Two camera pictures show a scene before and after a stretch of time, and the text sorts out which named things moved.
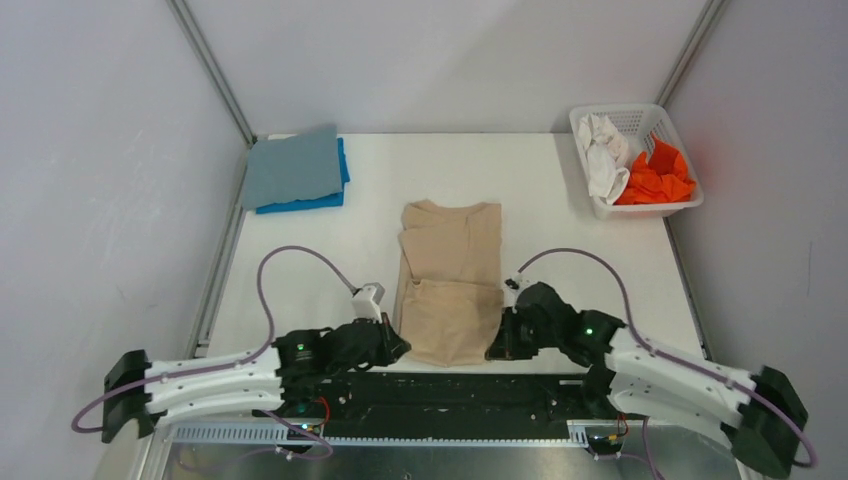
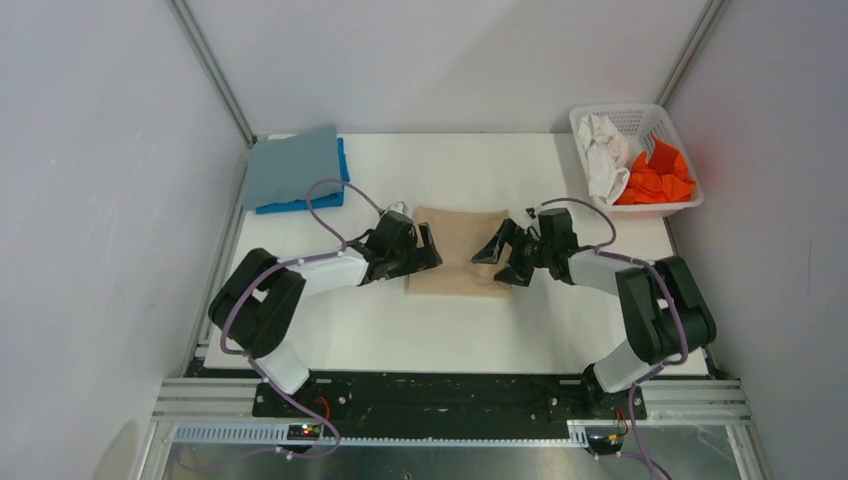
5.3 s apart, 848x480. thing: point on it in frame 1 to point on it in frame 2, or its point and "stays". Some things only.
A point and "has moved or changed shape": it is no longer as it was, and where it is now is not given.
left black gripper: x=392 y=345 to x=421 y=258
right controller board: x=605 y=443 stays
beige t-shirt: x=449 y=280 has moved or changed shape
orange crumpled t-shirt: x=659 y=178 stays
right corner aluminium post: x=693 y=42 stays
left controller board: x=316 y=429 stays
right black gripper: x=506 y=345 to x=509 y=231
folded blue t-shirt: x=330 y=199 stays
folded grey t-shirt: x=292 y=168 stays
